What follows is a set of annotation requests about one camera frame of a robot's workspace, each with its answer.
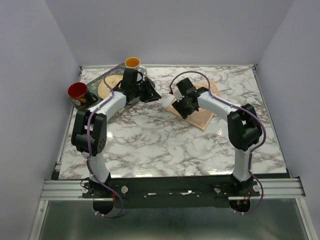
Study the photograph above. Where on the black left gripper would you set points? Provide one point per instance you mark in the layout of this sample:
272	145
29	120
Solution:
148	97

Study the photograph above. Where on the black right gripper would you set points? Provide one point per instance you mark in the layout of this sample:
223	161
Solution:
177	106

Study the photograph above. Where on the peach cloth napkin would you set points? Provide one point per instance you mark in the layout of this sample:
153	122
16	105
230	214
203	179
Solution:
201	118

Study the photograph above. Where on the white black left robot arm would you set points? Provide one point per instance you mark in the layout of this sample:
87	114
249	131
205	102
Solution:
89	134

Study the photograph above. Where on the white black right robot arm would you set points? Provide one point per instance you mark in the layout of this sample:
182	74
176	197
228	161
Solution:
243	126

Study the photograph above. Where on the white mug yellow inside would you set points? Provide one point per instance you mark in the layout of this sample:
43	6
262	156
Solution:
135	63

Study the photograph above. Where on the black mug red inside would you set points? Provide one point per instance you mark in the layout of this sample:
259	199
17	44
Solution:
81	96

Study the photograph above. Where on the cream bird plate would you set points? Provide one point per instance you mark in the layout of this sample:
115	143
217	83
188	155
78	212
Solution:
112	81

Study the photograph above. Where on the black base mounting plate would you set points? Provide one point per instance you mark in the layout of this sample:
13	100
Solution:
219	191

